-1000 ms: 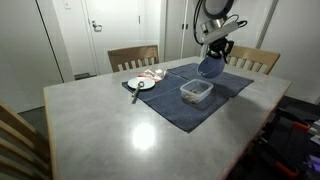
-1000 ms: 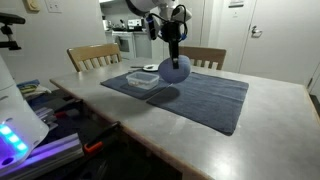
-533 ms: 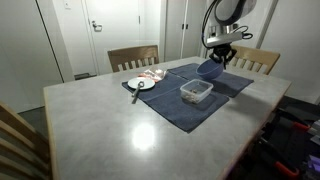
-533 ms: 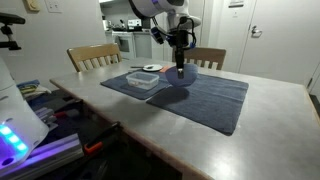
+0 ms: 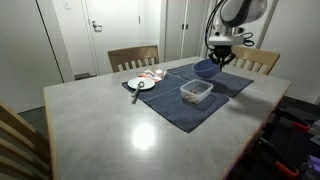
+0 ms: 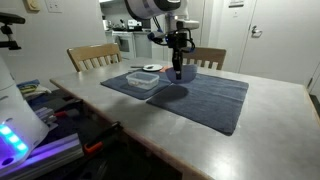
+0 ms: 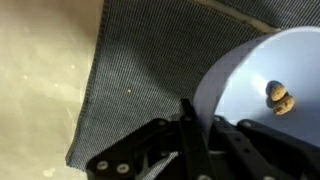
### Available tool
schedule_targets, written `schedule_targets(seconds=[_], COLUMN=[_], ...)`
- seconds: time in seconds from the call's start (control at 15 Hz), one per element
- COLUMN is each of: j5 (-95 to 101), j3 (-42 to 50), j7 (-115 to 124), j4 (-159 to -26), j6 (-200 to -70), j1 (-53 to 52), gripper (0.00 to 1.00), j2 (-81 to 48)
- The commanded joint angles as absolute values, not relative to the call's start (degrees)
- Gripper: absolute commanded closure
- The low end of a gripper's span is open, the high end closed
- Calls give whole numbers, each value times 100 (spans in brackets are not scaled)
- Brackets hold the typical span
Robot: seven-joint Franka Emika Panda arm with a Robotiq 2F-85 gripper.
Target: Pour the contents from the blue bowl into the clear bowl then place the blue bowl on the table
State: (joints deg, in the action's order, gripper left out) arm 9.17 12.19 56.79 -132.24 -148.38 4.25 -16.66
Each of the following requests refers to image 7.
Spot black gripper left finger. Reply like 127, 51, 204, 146
179, 99, 214, 180

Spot dark blue mat right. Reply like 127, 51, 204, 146
65, 0, 281, 173

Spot dark blue mat left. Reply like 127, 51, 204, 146
219, 0, 320, 29

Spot blue plastic bowl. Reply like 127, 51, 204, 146
193, 26, 320, 146

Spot pile of brown nuts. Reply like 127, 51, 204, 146
270, 84, 295, 115

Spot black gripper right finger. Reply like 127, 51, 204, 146
211, 116, 320, 180

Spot dark blue mat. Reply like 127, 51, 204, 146
219, 0, 320, 29
65, 0, 281, 173

